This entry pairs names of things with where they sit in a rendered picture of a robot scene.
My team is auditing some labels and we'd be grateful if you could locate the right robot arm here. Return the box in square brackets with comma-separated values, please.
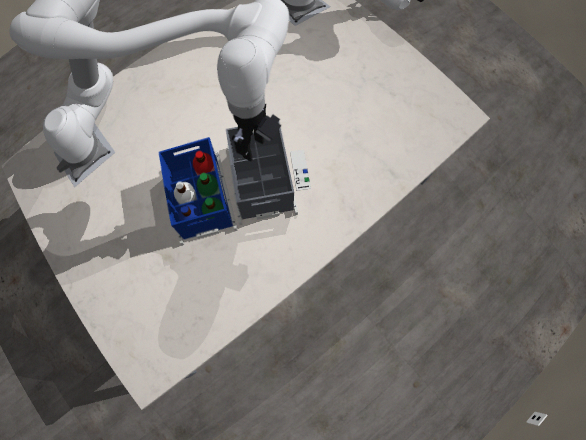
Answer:
[9, 0, 289, 179]

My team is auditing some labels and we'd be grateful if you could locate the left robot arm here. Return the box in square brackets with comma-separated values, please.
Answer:
[281, 0, 410, 21]

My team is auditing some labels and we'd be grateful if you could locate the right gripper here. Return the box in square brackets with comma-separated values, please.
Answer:
[232, 104, 267, 161]

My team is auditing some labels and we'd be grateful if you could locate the blue crate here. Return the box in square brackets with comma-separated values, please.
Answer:
[159, 137, 233, 239]

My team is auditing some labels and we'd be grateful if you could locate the white paper pick list strip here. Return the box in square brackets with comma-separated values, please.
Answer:
[290, 150, 311, 191]

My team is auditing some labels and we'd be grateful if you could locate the green bottle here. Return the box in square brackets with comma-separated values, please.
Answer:
[197, 173, 220, 198]
[202, 197, 224, 215]

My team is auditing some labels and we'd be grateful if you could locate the white bottle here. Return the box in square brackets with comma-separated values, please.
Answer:
[174, 182, 197, 205]

